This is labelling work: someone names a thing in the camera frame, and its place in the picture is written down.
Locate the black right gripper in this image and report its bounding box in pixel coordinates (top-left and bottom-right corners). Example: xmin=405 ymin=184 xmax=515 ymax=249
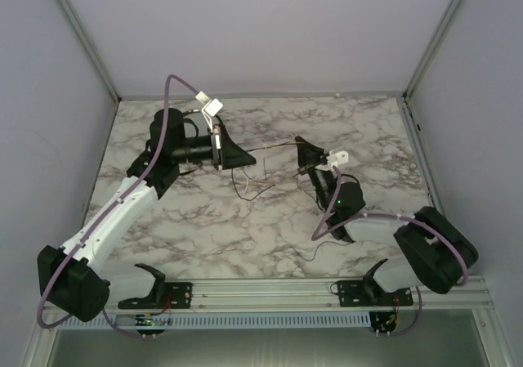
xmin=297 ymin=135 xmax=337 ymax=212

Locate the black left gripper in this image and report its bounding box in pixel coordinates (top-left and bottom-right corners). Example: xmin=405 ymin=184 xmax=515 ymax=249
xmin=172 ymin=123 xmax=257 ymax=170

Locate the black wire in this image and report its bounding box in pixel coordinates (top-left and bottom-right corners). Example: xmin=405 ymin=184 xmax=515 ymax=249
xmin=230 ymin=137 xmax=340 ymax=262

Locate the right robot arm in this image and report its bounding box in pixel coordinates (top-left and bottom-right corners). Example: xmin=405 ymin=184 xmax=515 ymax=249
xmin=295 ymin=136 xmax=479 ymax=307

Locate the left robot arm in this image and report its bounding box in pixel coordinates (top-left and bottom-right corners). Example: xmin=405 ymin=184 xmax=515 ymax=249
xmin=37 ymin=108 xmax=257 ymax=322

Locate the round brown-rimmed white dish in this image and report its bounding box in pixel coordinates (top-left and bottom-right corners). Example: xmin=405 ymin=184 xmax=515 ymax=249
xmin=182 ymin=109 xmax=226 ymax=138

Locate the right controller board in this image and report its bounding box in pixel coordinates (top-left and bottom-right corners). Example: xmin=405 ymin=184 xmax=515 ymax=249
xmin=369 ymin=307 xmax=401 ymax=338

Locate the controller board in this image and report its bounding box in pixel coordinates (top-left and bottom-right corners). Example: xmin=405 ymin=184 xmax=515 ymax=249
xmin=369 ymin=307 xmax=401 ymax=338
xmin=135 ymin=314 xmax=172 ymax=340

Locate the left controller board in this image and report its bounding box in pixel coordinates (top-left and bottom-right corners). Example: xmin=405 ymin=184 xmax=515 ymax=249
xmin=135 ymin=314 xmax=172 ymax=340

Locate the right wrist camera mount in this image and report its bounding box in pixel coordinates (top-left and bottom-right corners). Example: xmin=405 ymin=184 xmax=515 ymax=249
xmin=324 ymin=149 xmax=349 ymax=170

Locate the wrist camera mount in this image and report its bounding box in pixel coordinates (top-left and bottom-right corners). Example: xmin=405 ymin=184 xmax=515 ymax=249
xmin=195 ymin=92 xmax=224 ymax=131
xmin=324 ymin=149 xmax=349 ymax=170

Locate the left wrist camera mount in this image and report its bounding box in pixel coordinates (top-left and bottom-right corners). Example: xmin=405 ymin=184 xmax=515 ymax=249
xmin=195 ymin=92 xmax=224 ymax=131

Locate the aluminium back frame rail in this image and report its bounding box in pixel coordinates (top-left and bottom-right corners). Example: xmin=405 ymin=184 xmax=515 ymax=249
xmin=120 ymin=91 xmax=404 ymax=101

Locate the aluminium frame rail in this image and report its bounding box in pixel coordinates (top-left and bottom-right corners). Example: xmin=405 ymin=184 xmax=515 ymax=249
xmin=120 ymin=91 xmax=404 ymax=101
xmin=398 ymin=95 xmax=471 ymax=276

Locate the right aluminium frame rail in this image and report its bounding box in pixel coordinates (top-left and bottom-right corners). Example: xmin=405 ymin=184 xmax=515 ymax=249
xmin=398 ymin=95 xmax=471 ymax=276

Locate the front aluminium rail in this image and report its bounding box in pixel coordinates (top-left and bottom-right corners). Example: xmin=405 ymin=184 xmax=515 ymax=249
xmin=38 ymin=275 xmax=495 ymax=313

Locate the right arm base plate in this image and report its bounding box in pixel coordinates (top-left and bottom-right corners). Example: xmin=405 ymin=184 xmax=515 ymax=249
xmin=329 ymin=280 xmax=413 ymax=307

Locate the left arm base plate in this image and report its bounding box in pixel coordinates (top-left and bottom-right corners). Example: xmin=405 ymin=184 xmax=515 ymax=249
xmin=118 ymin=282 xmax=193 ymax=310

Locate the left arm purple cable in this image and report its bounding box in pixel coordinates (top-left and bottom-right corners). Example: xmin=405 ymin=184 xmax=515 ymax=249
xmin=36 ymin=74 xmax=201 ymax=342

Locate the right aluminium frame post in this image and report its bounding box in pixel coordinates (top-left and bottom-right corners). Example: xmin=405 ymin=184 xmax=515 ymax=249
xmin=403 ymin=0 xmax=466 ymax=103

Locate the aluminium frame post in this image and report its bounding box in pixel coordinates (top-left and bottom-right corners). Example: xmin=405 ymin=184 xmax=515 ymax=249
xmin=403 ymin=0 xmax=466 ymax=103
xmin=56 ymin=0 xmax=122 ymax=104

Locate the left aluminium frame post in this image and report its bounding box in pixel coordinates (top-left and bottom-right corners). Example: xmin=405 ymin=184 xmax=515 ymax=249
xmin=56 ymin=0 xmax=122 ymax=104

